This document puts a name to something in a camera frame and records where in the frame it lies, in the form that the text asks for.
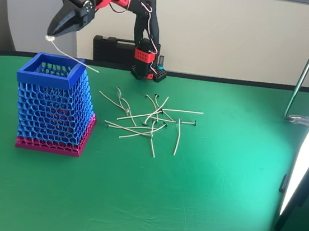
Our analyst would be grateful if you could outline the blue pink lattice basket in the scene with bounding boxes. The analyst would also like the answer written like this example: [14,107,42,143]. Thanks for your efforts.
[7,49,105,160]

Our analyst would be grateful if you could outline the black plastic tool case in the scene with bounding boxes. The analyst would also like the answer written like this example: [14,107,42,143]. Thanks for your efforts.
[90,34,138,66]

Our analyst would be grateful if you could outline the small teal black cylinder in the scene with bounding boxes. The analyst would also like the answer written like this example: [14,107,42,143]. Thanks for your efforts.
[157,55,166,71]

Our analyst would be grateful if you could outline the green cloth with black rim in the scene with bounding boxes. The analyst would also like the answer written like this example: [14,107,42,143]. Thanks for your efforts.
[0,48,309,231]

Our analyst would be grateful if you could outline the black framed LED light panel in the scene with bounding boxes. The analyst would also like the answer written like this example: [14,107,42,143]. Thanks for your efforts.
[274,69,309,231]

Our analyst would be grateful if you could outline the white red servo cable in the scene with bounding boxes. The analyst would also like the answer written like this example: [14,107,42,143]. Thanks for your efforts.
[101,0,167,76]

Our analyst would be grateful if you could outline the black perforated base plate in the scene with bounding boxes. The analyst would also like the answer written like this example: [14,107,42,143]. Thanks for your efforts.
[130,63,169,84]

